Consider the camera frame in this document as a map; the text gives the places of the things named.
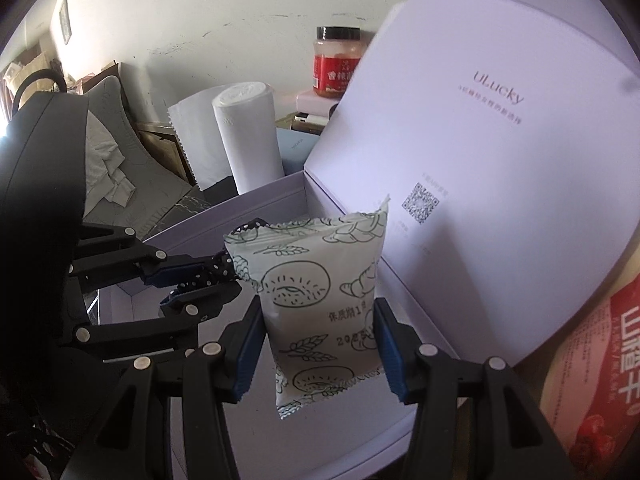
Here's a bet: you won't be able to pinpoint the black bag handle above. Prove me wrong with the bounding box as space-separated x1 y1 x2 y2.
10 67 69 111

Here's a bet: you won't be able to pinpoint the grey chair cushion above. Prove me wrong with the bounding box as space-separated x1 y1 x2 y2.
82 75 202 241

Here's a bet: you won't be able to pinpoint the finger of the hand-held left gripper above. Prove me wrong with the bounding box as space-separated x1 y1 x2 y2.
67 222 221 292
60 281 244 362

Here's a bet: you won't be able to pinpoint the red and white snack bag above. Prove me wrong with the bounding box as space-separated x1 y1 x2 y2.
537 265 640 480

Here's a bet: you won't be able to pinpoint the red jar with black lid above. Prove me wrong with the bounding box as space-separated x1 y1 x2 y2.
312 26 362 100

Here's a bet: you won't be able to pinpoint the white crumpled cloth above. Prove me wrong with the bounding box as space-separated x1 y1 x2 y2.
85 110 137 207

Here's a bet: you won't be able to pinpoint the white bread print snack packet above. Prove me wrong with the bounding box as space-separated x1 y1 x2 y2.
222 195 392 421

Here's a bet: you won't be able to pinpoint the white paper towel roll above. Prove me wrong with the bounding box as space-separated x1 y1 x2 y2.
167 81 287 196

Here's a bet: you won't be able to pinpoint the small white box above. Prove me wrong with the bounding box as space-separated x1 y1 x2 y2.
295 89 343 117

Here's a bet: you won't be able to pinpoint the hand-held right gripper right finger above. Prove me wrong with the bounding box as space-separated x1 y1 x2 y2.
372 297 581 480

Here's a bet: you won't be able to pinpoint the light blue box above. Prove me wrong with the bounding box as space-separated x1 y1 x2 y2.
275 127 322 177

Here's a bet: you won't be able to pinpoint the white and black device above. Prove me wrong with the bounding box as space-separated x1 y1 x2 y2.
292 112 332 137

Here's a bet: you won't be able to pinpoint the brown cardboard pieces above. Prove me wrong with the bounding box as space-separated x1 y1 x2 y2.
137 121 197 187

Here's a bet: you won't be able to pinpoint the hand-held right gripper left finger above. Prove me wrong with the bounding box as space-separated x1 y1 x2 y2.
60 304 269 480

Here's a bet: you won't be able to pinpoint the lavender gift box with lid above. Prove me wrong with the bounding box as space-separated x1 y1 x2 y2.
97 0 640 480

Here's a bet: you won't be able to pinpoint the dark patterned mat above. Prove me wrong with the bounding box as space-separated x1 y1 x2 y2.
144 194 215 233

